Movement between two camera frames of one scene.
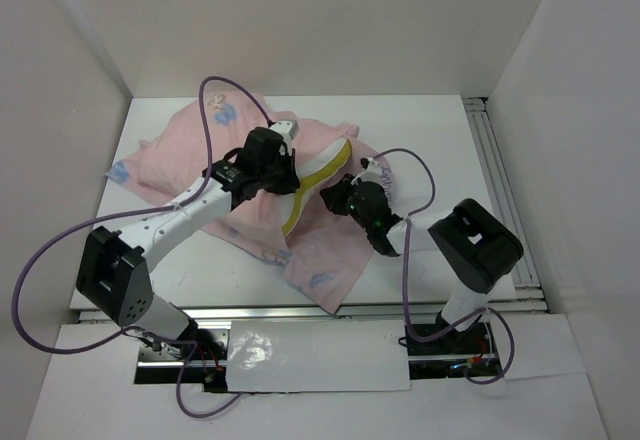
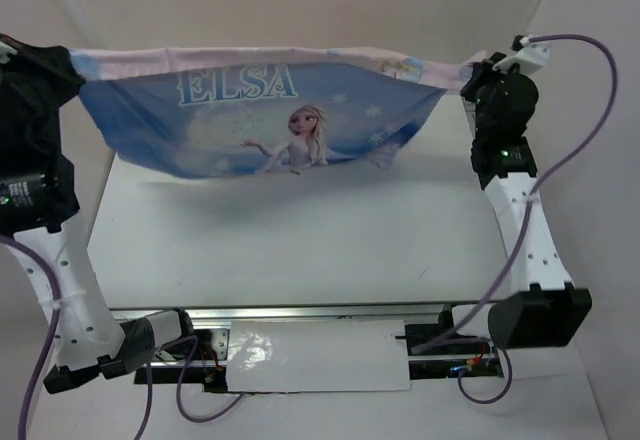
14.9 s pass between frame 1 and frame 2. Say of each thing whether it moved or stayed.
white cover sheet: stayed
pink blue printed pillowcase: moved
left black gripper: moved
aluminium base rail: stayed
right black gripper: moved
